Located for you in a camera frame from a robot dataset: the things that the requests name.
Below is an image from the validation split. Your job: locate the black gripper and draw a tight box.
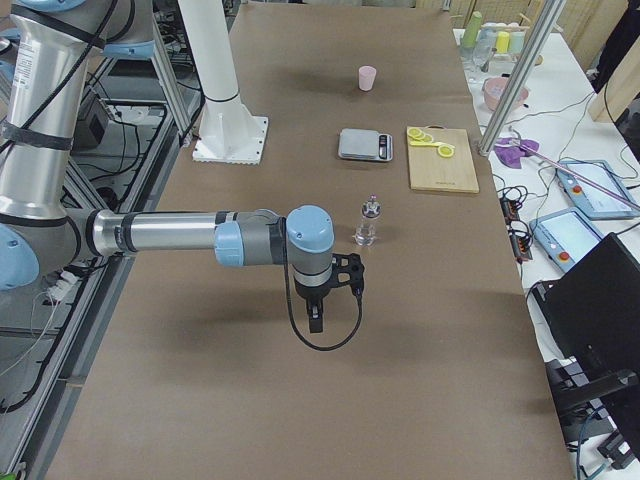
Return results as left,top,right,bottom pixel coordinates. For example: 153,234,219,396
294,281,331,334

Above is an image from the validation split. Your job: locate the glass sauce bottle metal spout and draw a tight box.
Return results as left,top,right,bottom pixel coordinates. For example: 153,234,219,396
354,194,381,246

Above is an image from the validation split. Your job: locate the pink plastic cup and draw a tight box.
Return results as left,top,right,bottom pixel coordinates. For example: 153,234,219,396
358,65,377,92

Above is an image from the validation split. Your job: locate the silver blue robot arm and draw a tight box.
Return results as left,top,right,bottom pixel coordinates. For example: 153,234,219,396
1,1,337,333

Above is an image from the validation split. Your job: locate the silver digital kitchen scale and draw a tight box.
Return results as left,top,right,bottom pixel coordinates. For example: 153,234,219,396
338,128,393,162

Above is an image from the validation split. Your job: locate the green tall cup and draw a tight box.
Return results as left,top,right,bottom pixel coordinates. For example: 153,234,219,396
460,11,483,49

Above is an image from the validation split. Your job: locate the yellow cup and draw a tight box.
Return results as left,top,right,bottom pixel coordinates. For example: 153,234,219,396
495,31,510,54

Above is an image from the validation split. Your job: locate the wooden cutting board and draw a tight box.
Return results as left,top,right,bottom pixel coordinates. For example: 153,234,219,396
406,126,479,194

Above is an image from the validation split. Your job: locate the yellow plastic knife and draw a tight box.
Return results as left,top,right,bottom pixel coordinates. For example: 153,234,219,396
409,140,455,149

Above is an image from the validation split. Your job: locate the lemon slice on board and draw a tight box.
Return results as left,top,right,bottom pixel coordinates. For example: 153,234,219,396
407,127,425,140

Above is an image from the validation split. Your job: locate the single lemon slice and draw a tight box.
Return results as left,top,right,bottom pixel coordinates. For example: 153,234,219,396
436,144,455,158

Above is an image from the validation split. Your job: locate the black power strip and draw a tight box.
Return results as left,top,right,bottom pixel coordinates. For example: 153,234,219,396
500,197,533,264

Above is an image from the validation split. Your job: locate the purple cloth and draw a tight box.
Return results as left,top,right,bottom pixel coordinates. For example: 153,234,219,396
494,138,530,169

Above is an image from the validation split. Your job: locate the metal grabber stick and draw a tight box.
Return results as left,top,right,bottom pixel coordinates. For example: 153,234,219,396
509,130,640,211

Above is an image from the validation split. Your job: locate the near blue teach pendant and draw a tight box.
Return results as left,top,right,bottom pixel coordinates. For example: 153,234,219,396
529,207,604,273

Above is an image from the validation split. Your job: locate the blue teach pendant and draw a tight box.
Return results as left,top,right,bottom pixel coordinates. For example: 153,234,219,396
529,207,604,273
557,160,639,220

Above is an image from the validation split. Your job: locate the black laptop computer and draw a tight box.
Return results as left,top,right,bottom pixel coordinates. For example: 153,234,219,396
540,233,639,454

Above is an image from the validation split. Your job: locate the pink bowl with clear pieces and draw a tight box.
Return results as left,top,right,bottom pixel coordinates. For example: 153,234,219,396
482,77,530,111

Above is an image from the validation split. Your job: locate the far blue teach pendant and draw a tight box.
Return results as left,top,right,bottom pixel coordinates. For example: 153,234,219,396
557,160,639,220

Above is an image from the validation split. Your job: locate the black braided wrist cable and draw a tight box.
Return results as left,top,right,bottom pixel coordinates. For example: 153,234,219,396
282,219,364,352

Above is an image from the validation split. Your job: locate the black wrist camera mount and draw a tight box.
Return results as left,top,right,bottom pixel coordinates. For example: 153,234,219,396
329,253,365,300

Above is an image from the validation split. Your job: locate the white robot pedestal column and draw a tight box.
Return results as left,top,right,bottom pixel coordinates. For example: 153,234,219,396
179,0,269,165

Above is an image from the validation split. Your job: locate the aluminium frame post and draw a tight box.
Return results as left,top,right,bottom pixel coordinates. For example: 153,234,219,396
478,0,566,157

